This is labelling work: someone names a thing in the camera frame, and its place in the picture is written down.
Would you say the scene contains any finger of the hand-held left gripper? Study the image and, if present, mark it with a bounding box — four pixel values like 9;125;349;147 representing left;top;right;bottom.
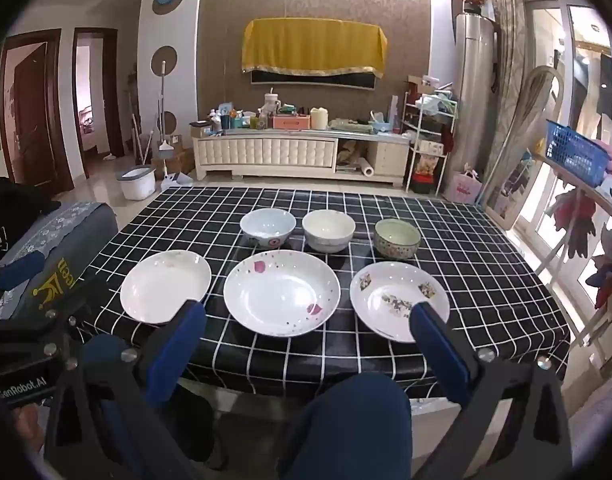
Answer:
0;252;48;306
36;277;109;356

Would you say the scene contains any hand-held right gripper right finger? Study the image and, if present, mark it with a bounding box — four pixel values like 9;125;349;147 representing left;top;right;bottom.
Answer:
411;302;573;480

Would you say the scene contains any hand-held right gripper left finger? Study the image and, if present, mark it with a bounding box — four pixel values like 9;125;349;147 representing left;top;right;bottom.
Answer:
45;300;208;480

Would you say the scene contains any plain white plate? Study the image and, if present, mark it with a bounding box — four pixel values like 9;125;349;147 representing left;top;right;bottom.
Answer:
120;250;213;324

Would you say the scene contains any white plate with floral print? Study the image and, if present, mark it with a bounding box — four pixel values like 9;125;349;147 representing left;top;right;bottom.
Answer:
349;261;451;343

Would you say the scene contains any white plate with pink petals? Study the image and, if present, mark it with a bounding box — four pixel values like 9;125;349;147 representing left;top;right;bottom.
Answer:
223;250;342;337

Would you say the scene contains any green floral bowl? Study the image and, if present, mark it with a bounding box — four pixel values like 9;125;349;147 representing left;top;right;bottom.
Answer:
374;218;422;261

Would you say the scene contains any white bowl with blue pattern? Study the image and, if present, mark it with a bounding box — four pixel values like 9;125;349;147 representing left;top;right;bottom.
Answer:
240;208;297;248

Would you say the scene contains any plain white bowl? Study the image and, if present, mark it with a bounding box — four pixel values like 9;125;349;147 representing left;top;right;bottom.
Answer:
302;209;356;253

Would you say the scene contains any grey floral sofa cover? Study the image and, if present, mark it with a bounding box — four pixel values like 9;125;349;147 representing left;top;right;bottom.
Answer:
0;200;119;321

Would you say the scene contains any black garment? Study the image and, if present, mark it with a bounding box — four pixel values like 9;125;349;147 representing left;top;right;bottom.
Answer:
0;177;62;263

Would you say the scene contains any black checkered tablecloth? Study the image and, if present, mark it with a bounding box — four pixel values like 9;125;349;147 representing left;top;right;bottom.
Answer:
73;186;572;401

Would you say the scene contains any person's right leg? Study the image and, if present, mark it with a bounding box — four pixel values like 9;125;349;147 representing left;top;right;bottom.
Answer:
276;372;414;480

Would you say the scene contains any white mop bucket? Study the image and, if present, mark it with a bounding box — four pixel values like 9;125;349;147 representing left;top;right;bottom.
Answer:
116;164;157;201

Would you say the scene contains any white dustpan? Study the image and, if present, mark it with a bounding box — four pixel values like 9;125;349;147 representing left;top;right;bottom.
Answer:
160;170;194;192

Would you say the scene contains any brown wooden door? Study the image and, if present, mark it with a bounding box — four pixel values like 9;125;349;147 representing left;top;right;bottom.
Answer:
0;30;74;196

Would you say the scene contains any pink bag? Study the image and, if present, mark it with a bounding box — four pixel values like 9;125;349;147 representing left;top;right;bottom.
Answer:
453;165;483;206

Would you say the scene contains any cardboard box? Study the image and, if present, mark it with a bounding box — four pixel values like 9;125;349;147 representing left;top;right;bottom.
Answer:
151;146;196;181

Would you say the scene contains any printed gift box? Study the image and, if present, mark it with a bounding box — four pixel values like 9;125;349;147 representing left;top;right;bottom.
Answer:
415;152;447;177

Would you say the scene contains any white mop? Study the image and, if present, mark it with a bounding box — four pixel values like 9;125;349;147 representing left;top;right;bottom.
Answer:
156;60;176;156

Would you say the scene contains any cream television cabinet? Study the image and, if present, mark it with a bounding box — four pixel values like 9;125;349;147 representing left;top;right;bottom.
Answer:
192;130;412;183

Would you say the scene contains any white metal shelf rack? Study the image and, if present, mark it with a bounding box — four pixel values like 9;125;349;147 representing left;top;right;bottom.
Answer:
401;85;459;196

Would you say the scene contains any blue plastic basket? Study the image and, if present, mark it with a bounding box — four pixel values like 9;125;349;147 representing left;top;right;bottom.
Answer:
545;120;612;188

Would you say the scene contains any tall standing air conditioner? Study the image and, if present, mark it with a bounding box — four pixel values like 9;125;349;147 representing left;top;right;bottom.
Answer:
455;12;499;206

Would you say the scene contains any pink storage box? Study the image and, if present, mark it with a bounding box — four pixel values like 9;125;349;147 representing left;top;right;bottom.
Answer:
272;114;312;130

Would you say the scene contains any patterned beige curtain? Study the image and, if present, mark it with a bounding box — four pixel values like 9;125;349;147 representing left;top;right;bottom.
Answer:
478;0;529;211

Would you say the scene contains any black television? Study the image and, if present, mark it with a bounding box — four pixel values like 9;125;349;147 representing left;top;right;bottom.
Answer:
250;69;377;91

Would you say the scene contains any yellow covered television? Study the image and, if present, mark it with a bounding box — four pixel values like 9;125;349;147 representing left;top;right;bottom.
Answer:
242;17;388;78

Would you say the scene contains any brown door frame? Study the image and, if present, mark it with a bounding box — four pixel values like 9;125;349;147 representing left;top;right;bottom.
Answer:
72;27;125;178

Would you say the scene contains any beige curved tube frame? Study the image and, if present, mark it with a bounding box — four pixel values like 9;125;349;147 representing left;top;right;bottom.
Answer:
506;65;567;161

